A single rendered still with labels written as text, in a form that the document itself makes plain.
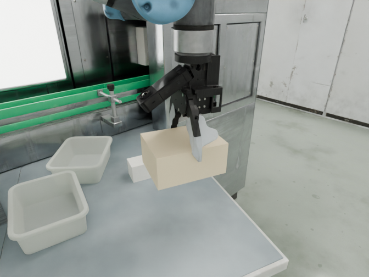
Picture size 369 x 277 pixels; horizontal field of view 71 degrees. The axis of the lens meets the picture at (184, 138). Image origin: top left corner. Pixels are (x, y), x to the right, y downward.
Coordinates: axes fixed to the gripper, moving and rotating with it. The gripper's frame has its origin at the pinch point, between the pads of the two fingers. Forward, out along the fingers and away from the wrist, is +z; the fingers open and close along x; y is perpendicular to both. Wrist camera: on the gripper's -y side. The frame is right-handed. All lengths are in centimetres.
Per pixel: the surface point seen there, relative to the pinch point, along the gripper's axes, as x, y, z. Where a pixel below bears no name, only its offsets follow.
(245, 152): 73, 77, 57
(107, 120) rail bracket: 54, -10, 13
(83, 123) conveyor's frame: 57, -19, 14
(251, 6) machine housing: 69, 66, -29
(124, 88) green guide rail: 66, 0, 4
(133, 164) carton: 25.2, -6.5, 17.8
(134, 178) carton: 23.7, -6.7, 22.1
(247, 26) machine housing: 70, 65, -20
